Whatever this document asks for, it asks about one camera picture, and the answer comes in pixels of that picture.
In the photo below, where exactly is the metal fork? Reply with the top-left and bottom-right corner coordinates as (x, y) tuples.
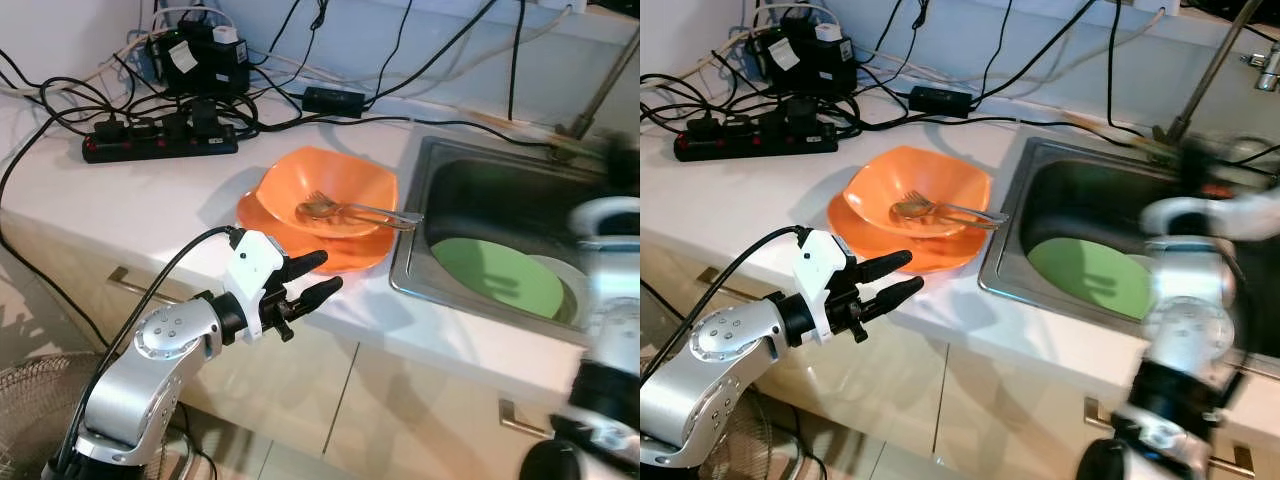
(890, 190), (1009, 227)
(297, 190), (423, 231)

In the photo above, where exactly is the black charger box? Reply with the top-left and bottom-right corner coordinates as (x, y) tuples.
(148, 25), (251, 98)
(745, 25), (856, 98)

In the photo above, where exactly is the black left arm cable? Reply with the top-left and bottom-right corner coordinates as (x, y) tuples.
(60, 225), (246, 471)
(640, 225), (811, 381)

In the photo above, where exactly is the orange plastic plate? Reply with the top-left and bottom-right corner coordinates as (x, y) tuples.
(826, 192), (986, 276)
(236, 190), (396, 276)

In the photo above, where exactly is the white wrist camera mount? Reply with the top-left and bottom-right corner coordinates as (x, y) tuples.
(222, 230), (286, 341)
(795, 228), (857, 341)
(568, 196), (641, 243)
(1140, 190), (1280, 243)

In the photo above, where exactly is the metal grille floor fan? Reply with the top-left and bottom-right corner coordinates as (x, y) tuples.
(0, 352), (191, 480)
(700, 390), (801, 480)

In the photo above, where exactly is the orange plastic bowl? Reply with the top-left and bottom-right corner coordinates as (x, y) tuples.
(843, 145), (993, 239)
(255, 147), (399, 239)

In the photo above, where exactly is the black hanging power cable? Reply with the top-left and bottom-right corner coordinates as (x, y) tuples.
(508, 0), (526, 123)
(1105, 0), (1151, 136)

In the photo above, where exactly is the green plastic plate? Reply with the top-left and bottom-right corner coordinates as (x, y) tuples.
(1027, 237), (1156, 321)
(430, 237), (566, 321)

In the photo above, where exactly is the small black power brick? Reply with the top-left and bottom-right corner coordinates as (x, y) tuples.
(302, 86), (367, 118)
(908, 85), (976, 116)

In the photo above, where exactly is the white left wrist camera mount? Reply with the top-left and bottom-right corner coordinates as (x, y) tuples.
(222, 230), (286, 341)
(795, 228), (857, 341)

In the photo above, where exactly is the stainless steel sink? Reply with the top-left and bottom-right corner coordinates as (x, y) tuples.
(390, 135), (641, 346)
(978, 135), (1280, 353)

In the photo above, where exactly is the metal faucet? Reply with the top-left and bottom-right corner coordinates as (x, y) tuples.
(1150, 0), (1280, 146)
(555, 30), (641, 141)

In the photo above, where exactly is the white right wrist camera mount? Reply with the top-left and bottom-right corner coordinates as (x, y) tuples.
(568, 196), (641, 243)
(1140, 190), (1280, 243)

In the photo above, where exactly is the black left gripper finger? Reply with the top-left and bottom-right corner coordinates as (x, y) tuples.
(866, 277), (926, 314)
(856, 250), (914, 284)
(296, 277), (344, 314)
(283, 250), (329, 283)

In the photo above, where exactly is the black power strip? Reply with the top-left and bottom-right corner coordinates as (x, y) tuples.
(673, 118), (839, 161)
(82, 118), (239, 164)

